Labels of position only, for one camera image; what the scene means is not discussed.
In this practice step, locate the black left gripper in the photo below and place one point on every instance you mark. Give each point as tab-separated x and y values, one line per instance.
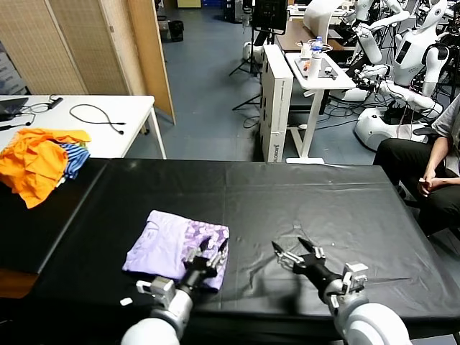
197	273

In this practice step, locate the black plastic table sheet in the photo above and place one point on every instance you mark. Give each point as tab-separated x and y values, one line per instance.
287	201

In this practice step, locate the person's right hand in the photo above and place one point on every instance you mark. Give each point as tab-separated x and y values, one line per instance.
424	187

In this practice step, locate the white robot with cylinder forearm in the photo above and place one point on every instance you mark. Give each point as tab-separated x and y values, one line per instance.
370	46

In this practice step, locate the black trash bin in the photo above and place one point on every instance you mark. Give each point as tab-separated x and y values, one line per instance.
176	31

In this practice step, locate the white standing desk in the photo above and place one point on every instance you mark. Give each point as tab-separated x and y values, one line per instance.
341	82

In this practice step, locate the small white tag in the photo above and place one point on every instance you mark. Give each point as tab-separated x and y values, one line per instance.
125	302

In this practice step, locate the clear water bottle blue label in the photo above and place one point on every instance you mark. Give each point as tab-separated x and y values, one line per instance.
316	44

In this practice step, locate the blue striped garment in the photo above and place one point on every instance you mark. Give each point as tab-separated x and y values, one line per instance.
75	161

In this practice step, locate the black laptop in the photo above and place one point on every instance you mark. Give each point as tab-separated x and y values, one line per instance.
10	106

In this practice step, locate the white rectangular table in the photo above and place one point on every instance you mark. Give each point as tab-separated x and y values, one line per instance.
136	115

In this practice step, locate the tall white cardboard box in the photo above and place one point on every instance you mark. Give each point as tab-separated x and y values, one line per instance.
276	108

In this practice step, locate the seated person in black trousers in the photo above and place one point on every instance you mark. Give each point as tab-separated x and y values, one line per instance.
399	158

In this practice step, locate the large white humanoid robot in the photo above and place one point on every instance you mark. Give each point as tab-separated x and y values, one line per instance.
409	54

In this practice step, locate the orange garment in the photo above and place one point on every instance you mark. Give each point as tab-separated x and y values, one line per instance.
32	167

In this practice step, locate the person's left hand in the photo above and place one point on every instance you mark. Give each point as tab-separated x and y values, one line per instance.
434	184

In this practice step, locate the brown wooden desk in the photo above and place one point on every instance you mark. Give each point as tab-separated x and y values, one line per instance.
291	35

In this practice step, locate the wooden folding partition screen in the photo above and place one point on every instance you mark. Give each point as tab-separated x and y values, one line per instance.
72	46

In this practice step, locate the black monitor on tripod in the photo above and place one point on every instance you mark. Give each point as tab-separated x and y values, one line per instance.
269	14

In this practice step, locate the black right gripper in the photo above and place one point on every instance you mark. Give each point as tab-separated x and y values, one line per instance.
316	271

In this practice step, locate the black tray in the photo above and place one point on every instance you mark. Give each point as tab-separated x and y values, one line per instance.
300	65

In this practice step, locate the person's right forearm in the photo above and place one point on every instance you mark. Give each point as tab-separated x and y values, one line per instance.
438	158

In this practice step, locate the white tumbler bottle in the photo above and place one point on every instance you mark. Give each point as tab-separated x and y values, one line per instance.
313	69

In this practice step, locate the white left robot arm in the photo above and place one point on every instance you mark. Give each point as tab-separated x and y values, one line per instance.
154	330

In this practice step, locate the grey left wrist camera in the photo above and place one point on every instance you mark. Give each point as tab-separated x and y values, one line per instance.
161	287

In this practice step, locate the black power adapter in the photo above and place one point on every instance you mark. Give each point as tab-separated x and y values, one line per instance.
55	101

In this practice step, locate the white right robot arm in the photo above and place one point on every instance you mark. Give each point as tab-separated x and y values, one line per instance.
370	323

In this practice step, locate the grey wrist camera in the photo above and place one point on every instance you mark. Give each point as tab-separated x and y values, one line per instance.
355	275
161	287

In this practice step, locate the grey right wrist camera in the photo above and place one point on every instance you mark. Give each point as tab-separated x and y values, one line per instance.
355	275

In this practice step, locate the white paper cup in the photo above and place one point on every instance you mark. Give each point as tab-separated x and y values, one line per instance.
305	52

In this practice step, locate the person's left forearm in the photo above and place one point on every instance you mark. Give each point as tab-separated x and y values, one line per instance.
447	182

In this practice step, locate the lavender t-shirt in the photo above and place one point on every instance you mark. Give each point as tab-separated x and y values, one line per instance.
158	244

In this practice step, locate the small white robot base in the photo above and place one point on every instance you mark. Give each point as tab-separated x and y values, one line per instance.
248	49

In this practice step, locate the white curved machine shell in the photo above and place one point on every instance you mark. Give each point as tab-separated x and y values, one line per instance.
318	13

